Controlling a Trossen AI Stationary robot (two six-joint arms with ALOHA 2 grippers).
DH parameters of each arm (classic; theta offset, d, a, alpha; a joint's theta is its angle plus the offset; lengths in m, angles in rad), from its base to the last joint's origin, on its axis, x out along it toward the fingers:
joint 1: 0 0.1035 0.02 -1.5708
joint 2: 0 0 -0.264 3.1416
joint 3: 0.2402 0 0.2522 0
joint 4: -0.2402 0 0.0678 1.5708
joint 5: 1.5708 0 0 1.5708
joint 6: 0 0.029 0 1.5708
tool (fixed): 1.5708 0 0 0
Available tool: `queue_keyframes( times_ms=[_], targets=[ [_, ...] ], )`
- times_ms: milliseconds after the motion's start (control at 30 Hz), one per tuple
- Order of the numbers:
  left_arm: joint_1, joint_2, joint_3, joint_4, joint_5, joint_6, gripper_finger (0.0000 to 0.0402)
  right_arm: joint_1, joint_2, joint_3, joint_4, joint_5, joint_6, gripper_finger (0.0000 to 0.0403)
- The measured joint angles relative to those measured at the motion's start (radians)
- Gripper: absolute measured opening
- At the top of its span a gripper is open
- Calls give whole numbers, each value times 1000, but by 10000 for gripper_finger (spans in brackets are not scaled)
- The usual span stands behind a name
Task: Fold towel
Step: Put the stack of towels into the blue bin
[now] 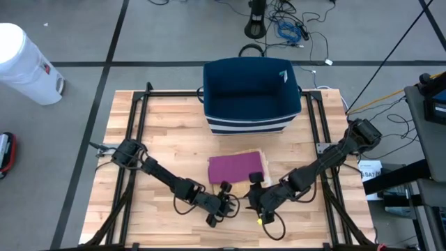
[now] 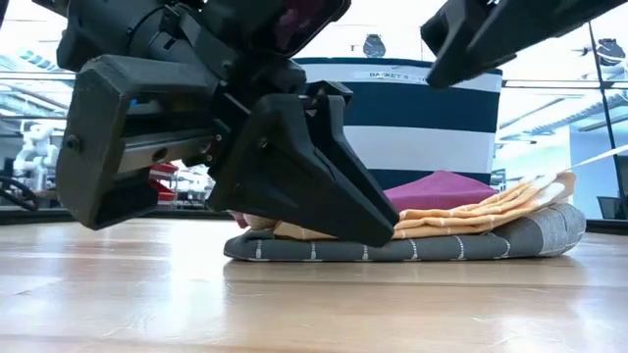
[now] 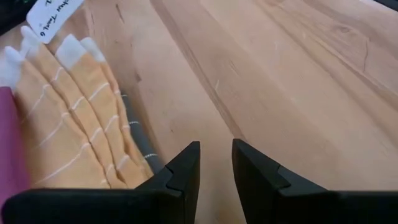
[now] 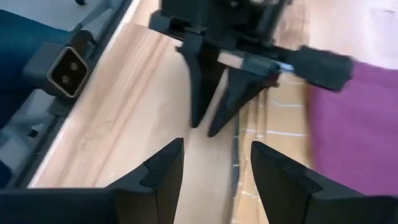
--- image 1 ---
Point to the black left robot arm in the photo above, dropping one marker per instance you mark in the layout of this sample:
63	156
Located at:
160	174

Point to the purple cloth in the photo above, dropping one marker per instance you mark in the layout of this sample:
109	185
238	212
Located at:
235	167

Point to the black table frame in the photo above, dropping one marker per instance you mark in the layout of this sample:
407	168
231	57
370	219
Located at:
137	108

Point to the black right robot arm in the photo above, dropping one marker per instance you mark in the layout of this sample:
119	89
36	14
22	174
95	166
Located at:
331	157

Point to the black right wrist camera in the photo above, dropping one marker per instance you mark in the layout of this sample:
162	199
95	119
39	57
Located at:
256	177

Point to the white trash can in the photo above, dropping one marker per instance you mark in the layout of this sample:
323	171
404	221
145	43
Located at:
24	66

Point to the black stand base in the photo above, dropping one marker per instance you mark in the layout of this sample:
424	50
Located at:
255	26

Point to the white power adapter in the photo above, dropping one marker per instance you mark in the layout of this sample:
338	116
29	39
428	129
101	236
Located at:
328	62

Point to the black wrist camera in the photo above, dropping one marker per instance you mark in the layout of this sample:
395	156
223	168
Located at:
256	177
225	187

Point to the orange checked kitchen towel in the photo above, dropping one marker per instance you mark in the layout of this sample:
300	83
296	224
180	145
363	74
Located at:
240	190

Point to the black power strip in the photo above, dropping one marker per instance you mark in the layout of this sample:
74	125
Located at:
302	31

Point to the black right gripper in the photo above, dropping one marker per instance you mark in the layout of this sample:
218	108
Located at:
270	200

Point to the black box device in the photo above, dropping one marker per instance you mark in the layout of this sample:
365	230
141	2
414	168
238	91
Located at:
435	101

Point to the navy white striped fabric basket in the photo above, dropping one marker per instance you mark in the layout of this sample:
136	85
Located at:
249	97

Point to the white paper sign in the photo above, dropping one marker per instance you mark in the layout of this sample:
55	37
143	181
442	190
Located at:
371	174

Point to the thin black pole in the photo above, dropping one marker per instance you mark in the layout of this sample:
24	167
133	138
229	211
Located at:
390	54

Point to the red black device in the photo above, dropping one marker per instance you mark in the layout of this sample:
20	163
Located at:
7	155

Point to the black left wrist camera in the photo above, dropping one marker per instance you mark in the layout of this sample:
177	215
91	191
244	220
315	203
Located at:
225	187

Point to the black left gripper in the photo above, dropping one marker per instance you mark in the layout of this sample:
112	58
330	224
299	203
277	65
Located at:
210	204

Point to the grey cart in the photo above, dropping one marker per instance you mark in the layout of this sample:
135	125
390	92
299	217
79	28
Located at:
423	132

